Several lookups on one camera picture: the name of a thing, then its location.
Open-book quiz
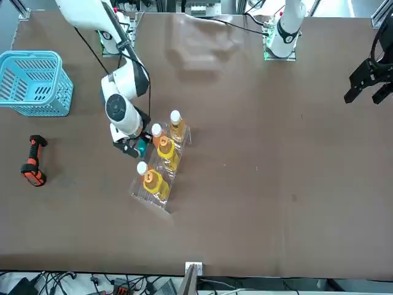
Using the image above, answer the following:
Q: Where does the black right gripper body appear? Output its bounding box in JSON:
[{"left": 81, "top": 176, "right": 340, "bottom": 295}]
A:
[{"left": 112, "top": 133, "right": 153, "bottom": 159}]

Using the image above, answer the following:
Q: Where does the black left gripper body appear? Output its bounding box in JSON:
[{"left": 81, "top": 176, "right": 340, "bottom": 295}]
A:
[{"left": 349, "top": 58, "right": 393, "bottom": 90}]

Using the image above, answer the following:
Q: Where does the teal potato chips packet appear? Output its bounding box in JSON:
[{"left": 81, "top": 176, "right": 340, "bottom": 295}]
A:
[{"left": 137, "top": 138, "right": 149, "bottom": 159}]

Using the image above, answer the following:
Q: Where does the orange black barcode scanner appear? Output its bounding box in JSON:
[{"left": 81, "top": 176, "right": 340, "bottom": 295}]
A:
[{"left": 20, "top": 134, "right": 49, "bottom": 187}]

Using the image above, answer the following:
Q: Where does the clear acrylic stepped shelf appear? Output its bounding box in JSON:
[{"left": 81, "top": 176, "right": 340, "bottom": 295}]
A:
[{"left": 128, "top": 124, "right": 193, "bottom": 215}]

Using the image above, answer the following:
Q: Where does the light blue plastic basket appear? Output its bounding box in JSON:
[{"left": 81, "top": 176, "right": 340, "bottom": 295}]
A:
[{"left": 0, "top": 50, "right": 74, "bottom": 117}]

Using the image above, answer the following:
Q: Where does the orange juice bottle white cap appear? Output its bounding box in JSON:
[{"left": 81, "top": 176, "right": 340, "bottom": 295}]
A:
[
  {"left": 136, "top": 161, "right": 154, "bottom": 181},
  {"left": 151, "top": 123, "right": 168, "bottom": 148}
]

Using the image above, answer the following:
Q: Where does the yellow drink bottle orange cap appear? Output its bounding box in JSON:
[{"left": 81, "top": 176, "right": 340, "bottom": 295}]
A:
[
  {"left": 157, "top": 136, "right": 180, "bottom": 171},
  {"left": 142, "top": 169, "right": 170, "bottom": 200}
]

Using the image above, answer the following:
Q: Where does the pale tea bottle green label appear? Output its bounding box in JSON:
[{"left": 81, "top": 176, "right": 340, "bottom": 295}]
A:
[{"left": 168, "top": 109, "right": 187, "bottom": 144}]

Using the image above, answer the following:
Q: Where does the red black plug block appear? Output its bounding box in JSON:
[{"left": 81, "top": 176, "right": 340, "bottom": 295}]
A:
[{"left": 113, "top": 278, "right": 136, "bottom": 295}]

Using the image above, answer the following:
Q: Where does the grey socket strip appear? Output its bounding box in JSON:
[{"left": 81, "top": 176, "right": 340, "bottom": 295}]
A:
[{"left": 190, "top": 3, "right": 210, "bottom": 16}]

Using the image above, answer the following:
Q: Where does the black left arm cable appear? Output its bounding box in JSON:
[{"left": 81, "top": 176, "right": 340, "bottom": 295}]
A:
[{"left": 370, "top": 20, "right": 393, "bottom": 62}]

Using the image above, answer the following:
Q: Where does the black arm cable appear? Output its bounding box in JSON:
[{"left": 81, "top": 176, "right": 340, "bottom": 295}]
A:
[
  {"left": 370, "top": 20, "right": 393, "bottom": 62},
  {"left": 73, "top": 26, "right": 152, "bottom": 120}
]

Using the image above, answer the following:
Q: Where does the aluminium corner post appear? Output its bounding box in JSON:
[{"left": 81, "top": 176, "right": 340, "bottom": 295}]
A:
[
  {"left": 9, "top": 0, "right": 31, "bottom": 21},
  {"left": 370, "top": 0, "right": 393, "bottom": 29}
]

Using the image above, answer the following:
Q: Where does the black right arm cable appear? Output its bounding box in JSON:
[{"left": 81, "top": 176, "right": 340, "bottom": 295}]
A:
[{"left": 73, "top": 26, "right": 152, "bottom": 120}]

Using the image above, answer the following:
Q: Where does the long black table cable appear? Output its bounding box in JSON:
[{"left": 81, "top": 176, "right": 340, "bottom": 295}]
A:
[{"left": 184, "top": 14, "right": 271, "bottom": 36}]

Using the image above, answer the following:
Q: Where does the aluminium frame post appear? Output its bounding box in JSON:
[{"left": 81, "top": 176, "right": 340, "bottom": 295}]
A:
[{"left": 177, "top": 261, "right": 204, "bottom": 295}]

